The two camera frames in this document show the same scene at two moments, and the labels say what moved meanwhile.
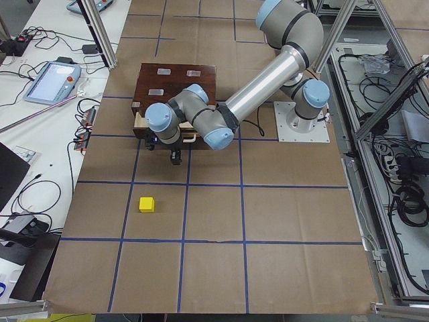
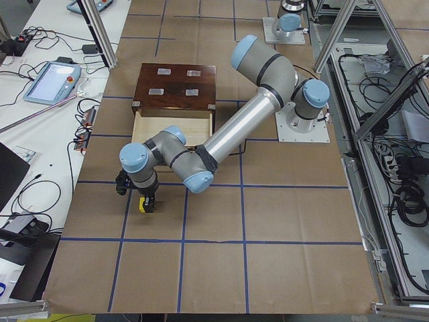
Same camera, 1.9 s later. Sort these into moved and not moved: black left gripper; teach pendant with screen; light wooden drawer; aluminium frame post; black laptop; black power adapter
Moved: black left gripper; light wooden drawer
Not moved: aluminium frame post; black laptop; black power adapter; teach pendant with screen
